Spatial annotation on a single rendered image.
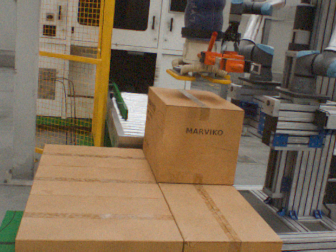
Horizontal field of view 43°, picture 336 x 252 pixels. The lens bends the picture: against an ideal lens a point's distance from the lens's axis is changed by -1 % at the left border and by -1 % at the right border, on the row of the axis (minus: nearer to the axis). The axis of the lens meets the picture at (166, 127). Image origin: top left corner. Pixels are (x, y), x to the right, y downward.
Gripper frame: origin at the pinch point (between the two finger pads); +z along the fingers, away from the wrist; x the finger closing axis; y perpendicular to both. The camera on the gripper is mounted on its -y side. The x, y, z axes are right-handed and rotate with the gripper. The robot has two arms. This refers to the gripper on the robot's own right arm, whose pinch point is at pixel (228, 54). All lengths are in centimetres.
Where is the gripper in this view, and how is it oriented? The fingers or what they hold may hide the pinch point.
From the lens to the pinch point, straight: 273.3
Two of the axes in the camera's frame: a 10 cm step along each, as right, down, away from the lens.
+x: 9.8, 0.7, 1.9
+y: 1.7, 2.4, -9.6
